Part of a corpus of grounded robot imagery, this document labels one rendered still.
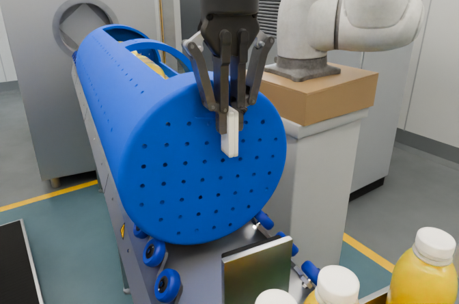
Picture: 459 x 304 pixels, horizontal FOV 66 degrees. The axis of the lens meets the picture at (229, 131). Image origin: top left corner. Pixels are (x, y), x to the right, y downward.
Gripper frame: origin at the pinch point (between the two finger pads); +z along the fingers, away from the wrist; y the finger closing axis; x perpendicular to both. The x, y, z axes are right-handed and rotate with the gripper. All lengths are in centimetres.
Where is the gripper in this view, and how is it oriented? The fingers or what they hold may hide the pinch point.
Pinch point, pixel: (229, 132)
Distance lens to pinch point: 51.5
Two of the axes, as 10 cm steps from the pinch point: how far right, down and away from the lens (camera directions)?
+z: 0.0, 9.2, 3.8
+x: -4.3, -3.4, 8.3
